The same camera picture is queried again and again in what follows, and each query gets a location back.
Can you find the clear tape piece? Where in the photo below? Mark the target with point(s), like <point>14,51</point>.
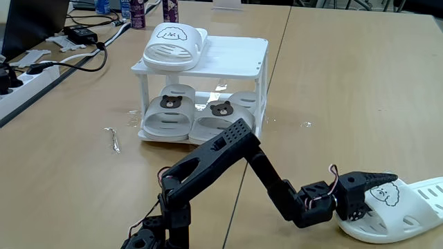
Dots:
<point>134,119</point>

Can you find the white two-shelf shoe rack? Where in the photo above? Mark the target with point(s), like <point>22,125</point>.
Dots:
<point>235,55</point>

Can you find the white box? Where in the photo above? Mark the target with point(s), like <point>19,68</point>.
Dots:
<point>226,4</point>

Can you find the blue drink can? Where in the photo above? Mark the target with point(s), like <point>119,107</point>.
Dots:
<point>102,7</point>
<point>124,8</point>

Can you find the clear tape scrap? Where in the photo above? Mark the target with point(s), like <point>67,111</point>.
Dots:
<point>306,124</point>

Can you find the white power strip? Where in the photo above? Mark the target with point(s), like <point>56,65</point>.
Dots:
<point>24,90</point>

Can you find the white plastic part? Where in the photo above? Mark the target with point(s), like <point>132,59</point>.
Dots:
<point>29,57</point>
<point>64,42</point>

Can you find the purple drink can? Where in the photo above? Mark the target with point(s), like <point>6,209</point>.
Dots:
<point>170,12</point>
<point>137,15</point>

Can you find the grey bear slipper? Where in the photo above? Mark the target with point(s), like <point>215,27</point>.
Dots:
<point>242,115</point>
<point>183,114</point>

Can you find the white dog slipper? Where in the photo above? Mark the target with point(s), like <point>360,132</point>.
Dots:
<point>192,45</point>
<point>398,218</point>

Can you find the black power adapter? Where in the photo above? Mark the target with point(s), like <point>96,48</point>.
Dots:
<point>80,34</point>

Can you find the black laptop screen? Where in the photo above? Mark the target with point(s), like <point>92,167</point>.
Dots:
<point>31,24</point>

